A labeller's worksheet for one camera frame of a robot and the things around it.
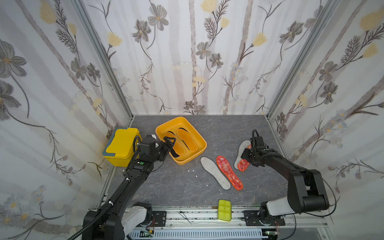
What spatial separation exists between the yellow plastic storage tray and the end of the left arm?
7.5 inches

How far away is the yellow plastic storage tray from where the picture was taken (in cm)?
97

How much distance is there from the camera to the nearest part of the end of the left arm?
62 cm
